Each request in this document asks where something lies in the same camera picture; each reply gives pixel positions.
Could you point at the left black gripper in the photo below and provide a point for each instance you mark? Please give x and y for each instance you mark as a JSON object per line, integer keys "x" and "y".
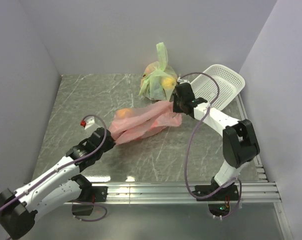
{"x": 110, "y": 144}

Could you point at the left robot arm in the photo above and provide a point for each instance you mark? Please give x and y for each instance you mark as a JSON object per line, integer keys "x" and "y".
{"x": 22, "y": 208}

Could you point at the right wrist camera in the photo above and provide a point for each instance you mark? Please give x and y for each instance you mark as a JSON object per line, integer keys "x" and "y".
{"x": 182, "y": 81}

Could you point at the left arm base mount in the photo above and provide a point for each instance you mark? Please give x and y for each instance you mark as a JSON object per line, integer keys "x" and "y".
{"x": 95, "y": 193}

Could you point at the yellow fruit in green bag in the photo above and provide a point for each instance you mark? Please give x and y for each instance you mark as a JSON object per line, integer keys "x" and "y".
{"x": 168, "y": 83}

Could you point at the green plastic bag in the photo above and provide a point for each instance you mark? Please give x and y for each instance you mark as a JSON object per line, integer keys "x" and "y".
{"x": 150, "y": 87}

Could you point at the red apple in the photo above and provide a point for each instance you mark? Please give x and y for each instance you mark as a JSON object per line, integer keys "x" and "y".
{"x": 157, "y": 125}

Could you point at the orange fruit in green bag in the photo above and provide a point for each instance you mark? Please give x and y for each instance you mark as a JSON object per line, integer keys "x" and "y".
{"x": 150, "y": 68}

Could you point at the aluminium front rail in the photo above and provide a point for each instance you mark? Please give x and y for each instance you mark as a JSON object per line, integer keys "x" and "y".
{"x": 166, "y": 193}

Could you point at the white perforated plastic basket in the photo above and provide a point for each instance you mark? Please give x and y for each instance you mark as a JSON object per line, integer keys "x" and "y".
{"x": 222, "y": 82}

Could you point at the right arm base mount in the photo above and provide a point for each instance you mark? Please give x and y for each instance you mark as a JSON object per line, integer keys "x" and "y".
{"x": 221, "y": 204}

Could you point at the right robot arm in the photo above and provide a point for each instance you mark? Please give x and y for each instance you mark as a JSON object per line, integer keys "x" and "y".
{"x": 239, "y": 141}

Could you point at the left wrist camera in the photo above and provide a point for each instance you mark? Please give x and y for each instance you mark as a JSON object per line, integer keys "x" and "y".
{"x": 89, "y": 124}

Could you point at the pink plastic bag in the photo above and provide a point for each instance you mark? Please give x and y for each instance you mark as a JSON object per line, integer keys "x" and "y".
{"x": 138, "y": 126}

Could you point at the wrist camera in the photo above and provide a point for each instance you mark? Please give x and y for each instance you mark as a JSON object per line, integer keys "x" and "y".
{"x": 89, "y": 124}
{"x": 182, "y": 81}

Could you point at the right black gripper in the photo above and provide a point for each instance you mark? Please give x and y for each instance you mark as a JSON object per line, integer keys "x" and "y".
{"x": 175, "y": 109}

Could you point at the fruit in pink bag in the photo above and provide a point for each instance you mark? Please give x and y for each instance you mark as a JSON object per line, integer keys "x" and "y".
{"x": 124, "y": 113}

